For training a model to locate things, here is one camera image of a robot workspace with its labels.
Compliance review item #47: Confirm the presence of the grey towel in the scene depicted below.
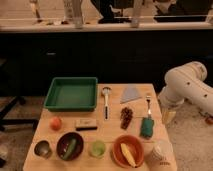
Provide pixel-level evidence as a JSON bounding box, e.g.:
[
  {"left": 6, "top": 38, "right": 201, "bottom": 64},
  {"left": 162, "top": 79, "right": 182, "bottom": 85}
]
[{"left": 120, "top": 84, "right": 141, "bottom": 104}]

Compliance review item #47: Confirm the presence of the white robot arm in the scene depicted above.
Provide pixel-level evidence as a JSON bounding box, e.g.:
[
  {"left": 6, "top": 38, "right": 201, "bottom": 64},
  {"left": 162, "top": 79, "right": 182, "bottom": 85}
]
[{"left": 158, "top": 61, "right": 213, "bottom": 124}]

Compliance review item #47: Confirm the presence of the green plastic tray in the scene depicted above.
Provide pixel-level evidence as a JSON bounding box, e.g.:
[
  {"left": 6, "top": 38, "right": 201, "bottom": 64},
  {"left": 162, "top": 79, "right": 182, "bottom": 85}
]
[{"left": 44, "top": 77, "right": 98, "bottom": 112}]

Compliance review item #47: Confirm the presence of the green sponge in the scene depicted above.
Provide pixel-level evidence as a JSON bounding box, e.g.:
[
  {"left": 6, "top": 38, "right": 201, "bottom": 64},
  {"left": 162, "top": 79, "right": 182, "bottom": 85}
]
[{"left": 140, "top": 117, "right": 154, "bottom": 139}]

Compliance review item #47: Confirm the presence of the silver fork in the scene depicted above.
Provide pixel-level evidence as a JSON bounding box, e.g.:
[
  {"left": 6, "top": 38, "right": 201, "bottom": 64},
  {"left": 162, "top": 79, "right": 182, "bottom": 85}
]
[{"left": 146, "top": 95, "right": 152, "bottom": 118}]

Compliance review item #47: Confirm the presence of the bunch of dark grapes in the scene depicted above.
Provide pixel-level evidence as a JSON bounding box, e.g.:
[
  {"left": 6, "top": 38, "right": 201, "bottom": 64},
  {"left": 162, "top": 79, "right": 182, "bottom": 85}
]
[{"left": 121, "top": 107, "right": 133, "bottom": 129}]

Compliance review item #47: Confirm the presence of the white paper cup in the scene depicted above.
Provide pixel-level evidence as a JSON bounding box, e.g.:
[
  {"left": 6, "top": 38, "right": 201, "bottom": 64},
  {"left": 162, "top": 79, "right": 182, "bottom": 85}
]
[{"left": 150, "top": 139, "right": 173, "bottom": 165}]

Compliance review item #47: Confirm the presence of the orange bowl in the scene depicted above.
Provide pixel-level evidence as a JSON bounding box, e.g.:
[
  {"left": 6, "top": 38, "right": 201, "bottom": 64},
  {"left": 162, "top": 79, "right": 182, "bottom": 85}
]
[{"left": 112, "top": 135, "right": 144, "bottom": 168}]

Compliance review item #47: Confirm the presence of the yellow corn cob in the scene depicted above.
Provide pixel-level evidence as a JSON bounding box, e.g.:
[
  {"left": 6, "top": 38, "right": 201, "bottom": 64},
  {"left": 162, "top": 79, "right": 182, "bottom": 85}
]
[{"left": 120, "top": 143, "right": 136, "bottom": 168}]

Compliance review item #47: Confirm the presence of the light green cup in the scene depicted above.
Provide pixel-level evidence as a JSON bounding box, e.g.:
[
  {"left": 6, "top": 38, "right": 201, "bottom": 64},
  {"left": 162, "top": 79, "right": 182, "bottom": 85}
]
[{"left": 89, "top": 140, "right": 106, "bottom": 158}]

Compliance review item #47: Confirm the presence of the wooden block eraser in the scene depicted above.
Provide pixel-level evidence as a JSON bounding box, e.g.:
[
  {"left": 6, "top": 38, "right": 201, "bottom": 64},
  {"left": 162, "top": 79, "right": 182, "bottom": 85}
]
[{"left": 75, "top": 118, "right": 97, "bottom": 131}]

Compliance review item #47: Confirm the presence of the green cucumber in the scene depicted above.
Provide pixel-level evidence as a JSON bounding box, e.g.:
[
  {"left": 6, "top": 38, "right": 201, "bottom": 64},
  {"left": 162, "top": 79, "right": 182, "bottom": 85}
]
[{"left": 63, "top": 139, "right": 77, "bottom": 160}]

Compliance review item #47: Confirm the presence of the dark brown bowl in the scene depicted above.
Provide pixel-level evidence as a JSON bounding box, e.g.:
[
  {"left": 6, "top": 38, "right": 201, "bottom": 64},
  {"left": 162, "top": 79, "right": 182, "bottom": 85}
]
[{"left": 56, "top": 132, "right": 84, "bottom": 161}]

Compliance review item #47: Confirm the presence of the red orange fruit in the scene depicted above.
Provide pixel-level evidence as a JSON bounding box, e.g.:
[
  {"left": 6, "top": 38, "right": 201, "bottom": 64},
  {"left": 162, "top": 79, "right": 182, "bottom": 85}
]
[{"left": 49, "top": 117, "right": 62, "bottom": 131}]

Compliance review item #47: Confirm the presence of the small metal cup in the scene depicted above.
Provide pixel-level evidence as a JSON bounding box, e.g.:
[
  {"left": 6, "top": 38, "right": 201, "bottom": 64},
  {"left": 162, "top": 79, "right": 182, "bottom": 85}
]
[{"left": 34, "top": 140, "right": 52, "bottom": 158}]

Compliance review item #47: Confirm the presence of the metal spoon black handle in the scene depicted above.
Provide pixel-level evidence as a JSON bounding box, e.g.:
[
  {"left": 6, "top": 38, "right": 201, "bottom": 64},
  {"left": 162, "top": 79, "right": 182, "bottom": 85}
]
[{"left": 102, "top": 87, "right": 111, "bottom": 120}]

